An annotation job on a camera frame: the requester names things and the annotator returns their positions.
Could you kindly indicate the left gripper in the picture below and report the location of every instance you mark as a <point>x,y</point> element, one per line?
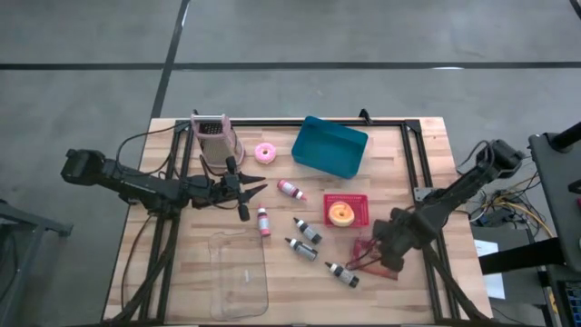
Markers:
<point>222,191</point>

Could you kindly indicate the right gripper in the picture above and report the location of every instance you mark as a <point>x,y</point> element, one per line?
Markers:
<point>392,240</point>

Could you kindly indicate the red snack packet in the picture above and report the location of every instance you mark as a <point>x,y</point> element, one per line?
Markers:
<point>367,268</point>

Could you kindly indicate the black food colouring bottle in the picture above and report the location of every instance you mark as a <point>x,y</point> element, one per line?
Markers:
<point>303,249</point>
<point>343,275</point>
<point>308,230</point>

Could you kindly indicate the pink food colouring bottle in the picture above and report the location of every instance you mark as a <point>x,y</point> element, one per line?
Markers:
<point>263,221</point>
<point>290,189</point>

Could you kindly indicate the pink frosted toy donut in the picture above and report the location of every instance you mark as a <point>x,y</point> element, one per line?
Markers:
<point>264,147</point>

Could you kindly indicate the yellow banana-like object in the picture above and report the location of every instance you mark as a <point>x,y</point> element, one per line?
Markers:
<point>341,220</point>

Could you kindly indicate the clear plastic bin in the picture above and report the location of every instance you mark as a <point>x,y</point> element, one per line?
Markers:
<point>238,272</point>

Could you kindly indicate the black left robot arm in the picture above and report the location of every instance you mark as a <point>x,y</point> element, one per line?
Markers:
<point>136,184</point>

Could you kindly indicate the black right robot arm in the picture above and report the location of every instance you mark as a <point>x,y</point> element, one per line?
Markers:
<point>454,195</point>

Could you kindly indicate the metal box grater pink trim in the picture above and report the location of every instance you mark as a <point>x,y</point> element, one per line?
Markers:
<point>218,145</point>

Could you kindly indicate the red plastic basket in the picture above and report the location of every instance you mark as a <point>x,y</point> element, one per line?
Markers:
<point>361,202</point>

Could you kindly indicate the grey metal mounting plate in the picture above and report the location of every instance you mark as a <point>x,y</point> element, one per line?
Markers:
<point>424,194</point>

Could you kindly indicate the teal plastic bin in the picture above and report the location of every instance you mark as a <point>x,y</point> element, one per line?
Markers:
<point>329,146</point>

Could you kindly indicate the white paper sheet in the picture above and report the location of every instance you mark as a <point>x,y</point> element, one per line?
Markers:
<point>489,268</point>

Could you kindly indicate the black support beam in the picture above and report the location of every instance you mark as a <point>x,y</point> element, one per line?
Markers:
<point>522,256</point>

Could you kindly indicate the grey equipment cart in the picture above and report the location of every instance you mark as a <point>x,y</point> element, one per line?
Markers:
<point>558,191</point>

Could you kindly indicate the blue grid crate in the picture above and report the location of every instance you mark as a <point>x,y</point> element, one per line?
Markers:
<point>573,304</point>

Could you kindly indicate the grey metal stand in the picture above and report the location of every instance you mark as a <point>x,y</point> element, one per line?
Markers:
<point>27,222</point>

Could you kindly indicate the black aluminium table frame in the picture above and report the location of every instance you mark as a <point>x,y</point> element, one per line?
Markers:
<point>295,122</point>

